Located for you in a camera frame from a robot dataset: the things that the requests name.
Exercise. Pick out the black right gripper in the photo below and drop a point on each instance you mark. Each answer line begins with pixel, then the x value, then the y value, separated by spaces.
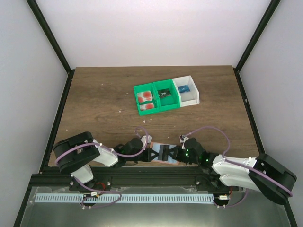
pixel 179 153

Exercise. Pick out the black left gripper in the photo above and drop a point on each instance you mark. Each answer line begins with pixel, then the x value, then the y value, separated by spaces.
pixel 146 155

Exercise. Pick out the pink leather card holder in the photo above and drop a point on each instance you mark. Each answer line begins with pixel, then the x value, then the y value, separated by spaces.
pixel 155 147

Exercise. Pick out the red circle card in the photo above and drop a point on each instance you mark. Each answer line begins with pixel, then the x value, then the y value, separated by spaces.
pixel 147 95
pixel 147 106

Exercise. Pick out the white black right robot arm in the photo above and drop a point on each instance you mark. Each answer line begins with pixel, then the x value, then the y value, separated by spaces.
pixel 263 173

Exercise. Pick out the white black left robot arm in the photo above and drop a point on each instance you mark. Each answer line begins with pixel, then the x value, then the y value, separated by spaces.
pixel 74 154

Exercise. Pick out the red and white card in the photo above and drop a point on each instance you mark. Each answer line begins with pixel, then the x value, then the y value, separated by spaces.
pixel 140 98

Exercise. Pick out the dark green card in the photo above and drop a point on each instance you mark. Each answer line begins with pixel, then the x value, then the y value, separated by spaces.
pixel 164 92

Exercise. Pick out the blue card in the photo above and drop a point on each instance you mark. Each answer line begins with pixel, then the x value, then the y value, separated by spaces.
pixel 184 89

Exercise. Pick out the middle green plastic bin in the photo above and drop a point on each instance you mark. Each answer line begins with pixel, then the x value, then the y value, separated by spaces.
pixel 170 102

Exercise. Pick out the green plastic bin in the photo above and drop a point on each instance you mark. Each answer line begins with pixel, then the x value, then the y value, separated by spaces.
pixel 142 88
pixel 170 102

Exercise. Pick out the white plastic bin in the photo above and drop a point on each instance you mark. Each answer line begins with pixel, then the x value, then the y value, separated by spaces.
pixel 188 98

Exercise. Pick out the left green plastic bin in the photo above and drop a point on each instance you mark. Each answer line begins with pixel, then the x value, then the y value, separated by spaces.
pixel 142 88

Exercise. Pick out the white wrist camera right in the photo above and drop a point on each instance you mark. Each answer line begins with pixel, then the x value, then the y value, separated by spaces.
pixel 182 139

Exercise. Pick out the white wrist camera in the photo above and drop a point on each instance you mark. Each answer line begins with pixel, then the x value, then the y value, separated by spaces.
pixel 182 139
pixel 146 140

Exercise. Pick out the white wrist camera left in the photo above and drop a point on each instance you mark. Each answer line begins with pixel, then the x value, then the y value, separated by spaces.
pixel 146 140

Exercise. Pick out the black front frame rail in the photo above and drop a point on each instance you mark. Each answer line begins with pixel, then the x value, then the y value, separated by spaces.
pixel 165 176

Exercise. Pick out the light blue cable duct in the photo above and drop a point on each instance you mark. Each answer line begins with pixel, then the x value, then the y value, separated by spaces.
pixel 125 198

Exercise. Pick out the right black frame post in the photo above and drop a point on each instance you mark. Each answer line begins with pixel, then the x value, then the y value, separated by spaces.
pixel 257 33

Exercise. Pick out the black frame post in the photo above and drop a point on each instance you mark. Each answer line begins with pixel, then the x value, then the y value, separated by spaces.
pixel 49 34
pixel 257 33

